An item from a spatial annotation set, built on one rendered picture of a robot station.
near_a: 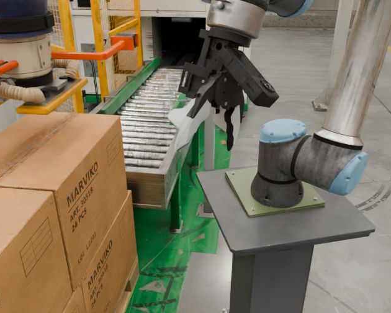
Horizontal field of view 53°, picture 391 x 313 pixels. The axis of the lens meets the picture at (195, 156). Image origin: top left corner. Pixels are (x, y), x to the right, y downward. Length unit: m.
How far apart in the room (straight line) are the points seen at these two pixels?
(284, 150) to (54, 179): 0.72
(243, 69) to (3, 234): 0.71
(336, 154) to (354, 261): 1.31
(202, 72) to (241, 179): 0.91
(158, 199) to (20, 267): 1.01
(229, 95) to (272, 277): 1.01
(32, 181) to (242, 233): 0.67
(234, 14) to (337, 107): 0.66
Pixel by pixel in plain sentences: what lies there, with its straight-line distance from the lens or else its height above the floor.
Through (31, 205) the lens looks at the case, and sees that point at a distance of 1.14.
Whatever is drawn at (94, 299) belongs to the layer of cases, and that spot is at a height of 0.38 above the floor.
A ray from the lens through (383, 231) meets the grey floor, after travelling 2.76.
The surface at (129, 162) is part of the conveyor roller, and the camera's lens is 2.15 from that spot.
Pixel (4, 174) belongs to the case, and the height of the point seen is 0.94.
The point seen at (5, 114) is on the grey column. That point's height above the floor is 0.57.
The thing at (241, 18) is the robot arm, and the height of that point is 1.45.
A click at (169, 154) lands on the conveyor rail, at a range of 2.09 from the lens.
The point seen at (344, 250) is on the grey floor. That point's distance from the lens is 2.51.
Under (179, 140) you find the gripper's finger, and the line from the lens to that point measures 0.61.
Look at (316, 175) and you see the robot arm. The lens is 1.24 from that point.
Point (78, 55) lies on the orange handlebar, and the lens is 1.37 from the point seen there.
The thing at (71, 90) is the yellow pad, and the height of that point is 1.13.
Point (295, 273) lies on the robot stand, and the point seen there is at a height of 0.47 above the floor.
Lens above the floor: 1.53
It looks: 27 degrees down
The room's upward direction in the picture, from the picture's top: straight up
